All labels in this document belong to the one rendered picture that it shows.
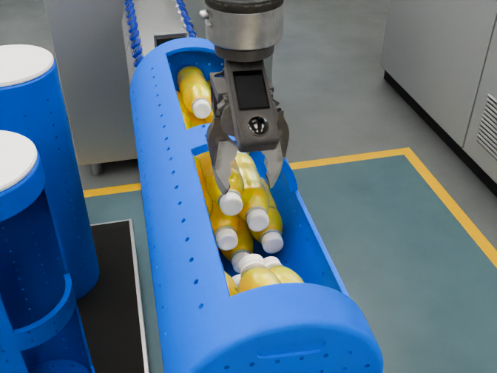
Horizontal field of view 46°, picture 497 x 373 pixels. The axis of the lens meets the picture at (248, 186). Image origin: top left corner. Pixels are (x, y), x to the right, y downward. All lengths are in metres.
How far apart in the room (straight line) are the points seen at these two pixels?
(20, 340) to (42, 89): 0.70
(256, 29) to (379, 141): 2.77
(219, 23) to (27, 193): 0.80
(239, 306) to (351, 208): 2.18
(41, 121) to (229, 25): 1.23
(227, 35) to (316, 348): 0.38
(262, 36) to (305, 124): 2.84
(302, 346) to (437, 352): 1.62
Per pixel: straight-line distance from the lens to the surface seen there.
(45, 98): 1.81
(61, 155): 1.91
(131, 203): 2.90
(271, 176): 0.78
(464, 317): 2.47
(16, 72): 1.80
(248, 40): 0.66
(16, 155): 1.40
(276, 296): 0.71
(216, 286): 0.74
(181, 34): 1.84
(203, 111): 1.26
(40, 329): 1.58
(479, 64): 3.08
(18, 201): 1.34
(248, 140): 0.64
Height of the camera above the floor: 1.75
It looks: 36 degrees down
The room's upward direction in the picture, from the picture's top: straight up
